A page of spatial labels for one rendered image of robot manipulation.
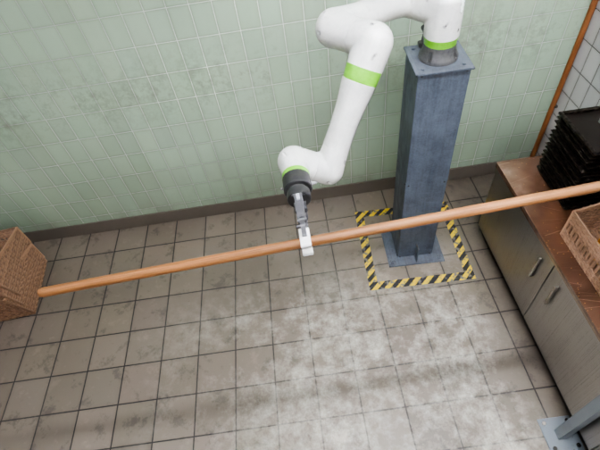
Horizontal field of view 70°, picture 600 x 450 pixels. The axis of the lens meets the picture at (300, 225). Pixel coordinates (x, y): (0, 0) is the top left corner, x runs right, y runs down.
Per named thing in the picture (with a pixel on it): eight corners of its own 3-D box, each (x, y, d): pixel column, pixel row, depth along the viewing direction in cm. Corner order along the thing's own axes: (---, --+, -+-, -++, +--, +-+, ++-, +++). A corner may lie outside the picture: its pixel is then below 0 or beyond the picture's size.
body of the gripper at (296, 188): (307, 179, 133) (312, 202, 127) (312, 198, 139) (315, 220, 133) (284, 184, 133) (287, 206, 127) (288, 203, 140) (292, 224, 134)
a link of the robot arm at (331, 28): (404, -30, 162) (306, 7, 136) (442, -21, 154) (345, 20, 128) (399, 7, 172) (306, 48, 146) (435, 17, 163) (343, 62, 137)
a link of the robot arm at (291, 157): (271, 159, 151) (282, 135, 143) (304, 166, 155) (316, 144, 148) (275, 187, 142) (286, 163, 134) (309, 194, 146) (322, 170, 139)
